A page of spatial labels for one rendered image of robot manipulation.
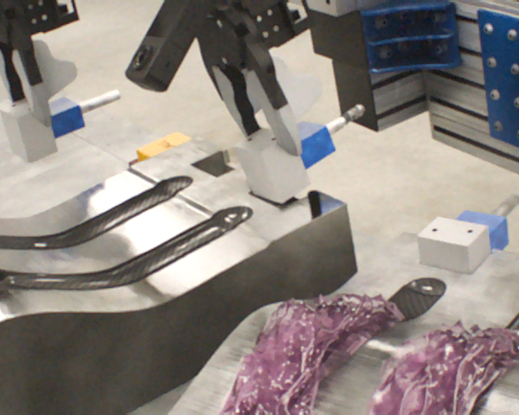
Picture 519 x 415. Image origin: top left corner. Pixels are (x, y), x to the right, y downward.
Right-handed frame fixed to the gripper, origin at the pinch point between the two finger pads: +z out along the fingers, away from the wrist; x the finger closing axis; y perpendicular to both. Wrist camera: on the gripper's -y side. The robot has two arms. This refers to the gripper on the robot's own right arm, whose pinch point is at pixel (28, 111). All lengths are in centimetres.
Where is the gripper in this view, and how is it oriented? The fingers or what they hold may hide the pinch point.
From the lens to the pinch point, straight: 121.9
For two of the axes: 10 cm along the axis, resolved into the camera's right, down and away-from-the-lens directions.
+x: -5.6, -2.8, 7.8
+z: 1.8, 8.8, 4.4
